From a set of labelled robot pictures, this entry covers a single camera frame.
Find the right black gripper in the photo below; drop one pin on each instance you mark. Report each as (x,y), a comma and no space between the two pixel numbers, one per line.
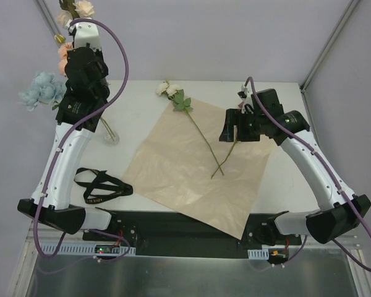
(238,124)

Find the white rose stem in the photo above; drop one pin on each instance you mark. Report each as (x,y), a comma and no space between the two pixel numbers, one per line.
(183,104)

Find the orange wrapping paper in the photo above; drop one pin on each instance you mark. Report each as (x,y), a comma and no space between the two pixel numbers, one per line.
(173,167)

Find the black ribbon gold lettering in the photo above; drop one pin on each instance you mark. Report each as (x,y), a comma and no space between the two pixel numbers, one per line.
(103,187)

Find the peach rose stem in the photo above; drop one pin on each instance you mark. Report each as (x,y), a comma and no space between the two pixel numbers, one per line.
(64,47)

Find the cream rose stem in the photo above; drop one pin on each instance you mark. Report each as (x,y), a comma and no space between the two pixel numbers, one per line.
(71,10)

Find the blue flower stem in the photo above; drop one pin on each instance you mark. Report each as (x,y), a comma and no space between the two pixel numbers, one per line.
(44,89)

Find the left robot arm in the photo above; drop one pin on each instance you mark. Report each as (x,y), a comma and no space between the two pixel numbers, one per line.
(87,91)

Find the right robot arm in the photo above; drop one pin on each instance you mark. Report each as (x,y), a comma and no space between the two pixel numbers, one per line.
(339,208)

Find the clear glass vase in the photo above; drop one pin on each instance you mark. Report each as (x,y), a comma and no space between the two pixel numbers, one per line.
(111,136)

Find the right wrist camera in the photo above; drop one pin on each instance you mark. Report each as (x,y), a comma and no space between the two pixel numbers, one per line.
(246,105)

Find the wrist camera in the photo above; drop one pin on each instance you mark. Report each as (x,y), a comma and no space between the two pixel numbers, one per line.
(85,34)
(246,105)

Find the right aluminium frame post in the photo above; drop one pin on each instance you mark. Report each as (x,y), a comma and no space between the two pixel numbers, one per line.
(329,44)

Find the aluminium frame post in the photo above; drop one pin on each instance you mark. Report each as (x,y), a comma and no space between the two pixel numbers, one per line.
(52,24)
(329,44)

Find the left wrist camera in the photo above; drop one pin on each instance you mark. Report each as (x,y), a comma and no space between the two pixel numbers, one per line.
(85,34)

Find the left aluminium frame post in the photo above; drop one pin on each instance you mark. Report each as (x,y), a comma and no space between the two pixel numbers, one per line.
(52,24)

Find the front aluminium rail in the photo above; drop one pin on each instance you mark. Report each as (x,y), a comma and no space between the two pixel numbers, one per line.
(93,244)

